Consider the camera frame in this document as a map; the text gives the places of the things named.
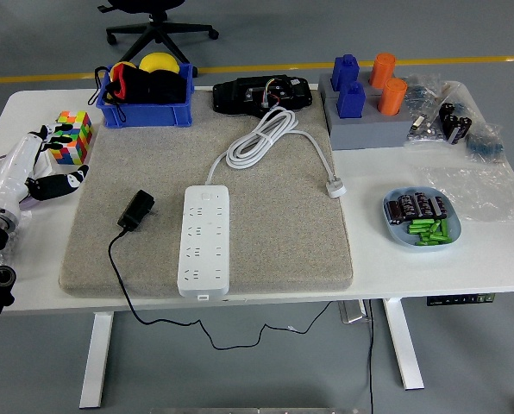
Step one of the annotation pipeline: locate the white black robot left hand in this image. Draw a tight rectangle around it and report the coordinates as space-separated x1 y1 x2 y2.
0 122 90 212

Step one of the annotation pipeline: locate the black plug adapter with cord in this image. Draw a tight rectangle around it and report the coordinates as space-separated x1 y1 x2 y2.
107 189 335 351

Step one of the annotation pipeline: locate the white power strip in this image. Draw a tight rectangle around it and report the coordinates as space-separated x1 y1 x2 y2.
176 185 232 299

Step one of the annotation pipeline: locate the purple plate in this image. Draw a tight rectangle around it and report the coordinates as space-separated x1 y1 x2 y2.
0 166 47 213

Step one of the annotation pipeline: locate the white cover plate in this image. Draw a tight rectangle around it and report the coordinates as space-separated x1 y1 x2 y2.
34 150 55 179

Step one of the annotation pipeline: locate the colourful puzzle cube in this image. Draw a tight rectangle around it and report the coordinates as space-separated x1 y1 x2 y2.
45 110 95 166

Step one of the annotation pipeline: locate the clear bag of screws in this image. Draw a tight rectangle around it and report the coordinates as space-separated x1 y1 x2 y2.
0 209 34 271

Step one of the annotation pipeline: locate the blue plastic bin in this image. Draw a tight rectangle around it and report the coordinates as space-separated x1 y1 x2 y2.
97 63 196 129

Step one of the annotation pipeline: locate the small yellow ball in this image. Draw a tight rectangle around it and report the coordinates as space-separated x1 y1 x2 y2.
110 62 137 81

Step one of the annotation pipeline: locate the large yellow ball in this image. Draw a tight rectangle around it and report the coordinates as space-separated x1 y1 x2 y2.
138 52 180 74

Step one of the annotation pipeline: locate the black office chair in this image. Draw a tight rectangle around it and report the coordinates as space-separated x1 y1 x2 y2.
96 0 220 78

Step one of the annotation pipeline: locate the white table leg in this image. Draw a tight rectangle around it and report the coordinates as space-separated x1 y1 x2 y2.
78 310 115 410
382 297 425 392

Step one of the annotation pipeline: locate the black open electronic device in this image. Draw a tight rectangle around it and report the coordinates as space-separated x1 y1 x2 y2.
211 73 314 116

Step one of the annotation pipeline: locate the grey-brown mat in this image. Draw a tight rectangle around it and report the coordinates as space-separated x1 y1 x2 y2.
58 85 355 298

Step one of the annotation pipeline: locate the blue plastic block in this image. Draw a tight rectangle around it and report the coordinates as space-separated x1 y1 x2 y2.
329 53 360 92
336 80 366 120

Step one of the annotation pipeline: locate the grey holder block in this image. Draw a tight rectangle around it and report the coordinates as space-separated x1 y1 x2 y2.
328 95 417 151
317 72 409 103

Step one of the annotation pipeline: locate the silver box under table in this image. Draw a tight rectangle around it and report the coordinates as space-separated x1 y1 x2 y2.
337 300 370 324

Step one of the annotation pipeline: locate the orange plastic cylinder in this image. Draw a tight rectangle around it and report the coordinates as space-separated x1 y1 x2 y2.
368 52 397 90
376 77 409 116

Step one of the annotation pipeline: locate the light blue dish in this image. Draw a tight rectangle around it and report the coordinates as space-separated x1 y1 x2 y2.
381 185 462 252

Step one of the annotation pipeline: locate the clear bag of blue resistors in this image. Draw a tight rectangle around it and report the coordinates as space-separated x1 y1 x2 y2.
401 72 443 116

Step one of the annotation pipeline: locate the clear bag of silver parts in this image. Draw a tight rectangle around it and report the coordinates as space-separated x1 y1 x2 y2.
403 110 450 146

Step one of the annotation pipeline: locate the clear bag of black capacitors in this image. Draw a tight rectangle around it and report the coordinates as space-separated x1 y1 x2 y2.
436 81 478 146

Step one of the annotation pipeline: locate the black table control panel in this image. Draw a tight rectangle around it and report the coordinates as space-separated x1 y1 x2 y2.
426 293 497 307

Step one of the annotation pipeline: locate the empty clear plastic bag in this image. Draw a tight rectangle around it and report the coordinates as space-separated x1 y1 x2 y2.
416 161 514 224

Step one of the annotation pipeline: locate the clear bag of blue components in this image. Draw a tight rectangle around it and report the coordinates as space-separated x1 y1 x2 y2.
463 122 507 164

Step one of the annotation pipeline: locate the black red drawstring pouch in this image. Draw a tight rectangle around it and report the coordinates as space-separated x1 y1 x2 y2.
93 66 188 122

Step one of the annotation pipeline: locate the white power strip cord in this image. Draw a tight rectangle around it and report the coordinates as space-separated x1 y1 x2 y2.
204 107 348 199

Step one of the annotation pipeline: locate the thin black hanging cable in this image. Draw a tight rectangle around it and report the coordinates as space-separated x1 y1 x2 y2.
366 298 377 414

